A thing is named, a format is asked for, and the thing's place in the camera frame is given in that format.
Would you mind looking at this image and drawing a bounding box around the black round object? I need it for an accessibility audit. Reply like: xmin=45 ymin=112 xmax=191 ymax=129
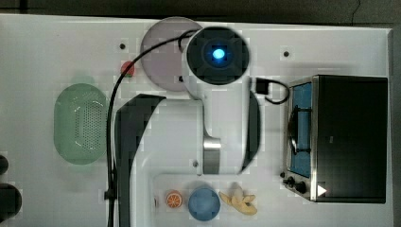
xmin=0 ymin=183 xmax=22 ymax=222
xmin=0 ymin=155 xmax=9 ymax=175

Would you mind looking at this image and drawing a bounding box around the black toaster oven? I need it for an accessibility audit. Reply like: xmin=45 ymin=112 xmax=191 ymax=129
xmin=280 ymin=75 xmax=389 ymax=203

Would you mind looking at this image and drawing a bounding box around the blue cup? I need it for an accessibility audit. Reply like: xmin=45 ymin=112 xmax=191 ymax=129
xmin=187 ymin=186 xmax=220 ymax=221

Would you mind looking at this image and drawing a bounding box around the black round object lower left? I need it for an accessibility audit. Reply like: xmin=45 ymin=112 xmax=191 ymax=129
xmin=0 ymin=183 xmax=22 ymax=222

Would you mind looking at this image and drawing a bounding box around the black round object upper left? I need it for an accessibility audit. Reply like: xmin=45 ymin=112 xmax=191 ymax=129
xmin=0 ymin=155 xmax=9 ymax=175

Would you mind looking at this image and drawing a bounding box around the toy orange slice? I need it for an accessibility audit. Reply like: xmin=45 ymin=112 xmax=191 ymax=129
xmin=166 ymin=190 xmax=183 ymax=208

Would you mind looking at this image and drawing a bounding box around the toy peeled banana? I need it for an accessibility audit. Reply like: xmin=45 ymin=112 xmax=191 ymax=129
xmin=218 ymin=183 xmax=257 ymax=216

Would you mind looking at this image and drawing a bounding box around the green perforated colander basket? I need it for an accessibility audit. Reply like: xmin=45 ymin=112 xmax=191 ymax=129
xmin=54 ymin=83 xmax=108 ymax=165

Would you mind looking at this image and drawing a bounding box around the red toy strawberry by plate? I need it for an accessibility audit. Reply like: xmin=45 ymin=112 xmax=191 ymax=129
xmin=120 ymin=61 xmax=135 ymax=78

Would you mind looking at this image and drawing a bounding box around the round grey plate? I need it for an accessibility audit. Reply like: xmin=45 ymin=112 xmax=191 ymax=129
xmin=141 ymin=17 xmax=201 ymax=92

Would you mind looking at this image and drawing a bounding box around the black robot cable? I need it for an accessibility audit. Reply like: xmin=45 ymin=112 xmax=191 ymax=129
xmin=103 ymin=28 xmax=290 ymax=227

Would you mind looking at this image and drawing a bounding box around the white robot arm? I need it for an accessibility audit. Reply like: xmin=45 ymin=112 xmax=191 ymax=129
xmin=114 ymin=26 xmax=261 ymax=227

